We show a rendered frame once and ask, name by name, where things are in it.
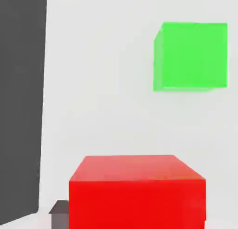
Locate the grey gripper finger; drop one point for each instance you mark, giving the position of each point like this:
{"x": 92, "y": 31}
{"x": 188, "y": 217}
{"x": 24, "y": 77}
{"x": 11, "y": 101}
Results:
{"x": 59, "y": 218}

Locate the small red cube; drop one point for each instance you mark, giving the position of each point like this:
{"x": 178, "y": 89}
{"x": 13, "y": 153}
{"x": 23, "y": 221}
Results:
{"x": 137, "y": 203}

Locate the small green cube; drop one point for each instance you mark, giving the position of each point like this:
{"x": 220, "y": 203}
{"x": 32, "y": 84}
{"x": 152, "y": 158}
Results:
{"x": 191, "y": 56}

